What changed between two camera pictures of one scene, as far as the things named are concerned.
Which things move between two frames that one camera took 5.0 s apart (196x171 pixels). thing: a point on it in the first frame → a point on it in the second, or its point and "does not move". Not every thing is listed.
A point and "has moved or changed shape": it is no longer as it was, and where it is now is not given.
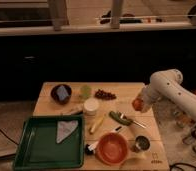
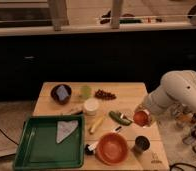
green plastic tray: x=38 y=149 does not move
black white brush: x=89 y=149 does not move
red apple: x=138 y=104 has moved or changed shape
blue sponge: x=62 y=93 does not move
